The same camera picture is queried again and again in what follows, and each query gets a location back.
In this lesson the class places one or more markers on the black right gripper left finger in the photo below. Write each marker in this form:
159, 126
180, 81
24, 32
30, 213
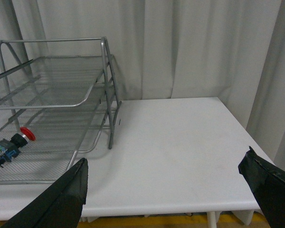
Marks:
60, 205

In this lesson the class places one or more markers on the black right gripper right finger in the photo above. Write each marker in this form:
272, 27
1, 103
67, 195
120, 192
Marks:
267, 183

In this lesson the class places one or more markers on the red emergency stop button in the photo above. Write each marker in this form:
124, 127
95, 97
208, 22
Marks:
9, 149

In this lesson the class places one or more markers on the silver mesh three-tier rack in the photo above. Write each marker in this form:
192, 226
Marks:
65, 100

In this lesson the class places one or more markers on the grey curtain backdrop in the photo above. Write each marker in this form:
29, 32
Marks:
231, 49

